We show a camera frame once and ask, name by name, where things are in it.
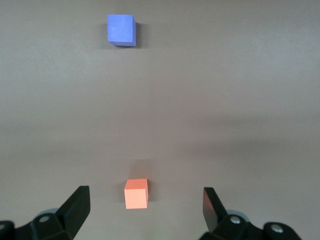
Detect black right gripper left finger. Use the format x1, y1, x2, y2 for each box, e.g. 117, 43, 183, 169
0, 185, 91, 240

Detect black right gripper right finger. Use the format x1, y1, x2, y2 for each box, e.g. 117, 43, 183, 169
199, 187, 304, 240

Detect orange foam block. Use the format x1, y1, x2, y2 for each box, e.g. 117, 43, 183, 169
124, 178, 149, 210

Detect purple foam block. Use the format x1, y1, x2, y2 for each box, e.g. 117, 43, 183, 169
106, 14, 137, 48

